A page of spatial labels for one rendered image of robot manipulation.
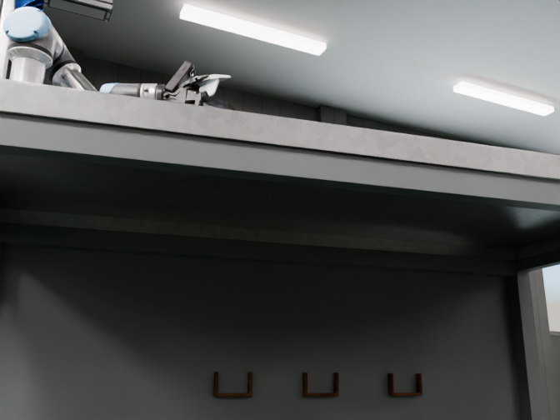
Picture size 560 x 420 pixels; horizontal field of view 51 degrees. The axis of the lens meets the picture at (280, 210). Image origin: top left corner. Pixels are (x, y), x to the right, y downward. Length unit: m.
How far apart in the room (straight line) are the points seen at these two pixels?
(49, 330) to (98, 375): 0.13
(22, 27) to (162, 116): 1.05
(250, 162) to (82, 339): 0.65
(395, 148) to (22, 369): 0.84
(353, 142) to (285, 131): 0.10
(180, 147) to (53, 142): 0.15
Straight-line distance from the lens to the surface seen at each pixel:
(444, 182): 0.86
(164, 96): 1.61
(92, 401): 1.28
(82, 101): 0.75
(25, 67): 1.73
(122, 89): 1.62
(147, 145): 0.74
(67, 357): 1.28
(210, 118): 0.76
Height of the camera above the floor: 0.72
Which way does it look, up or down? 16 degrees up
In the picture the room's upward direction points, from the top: straight up
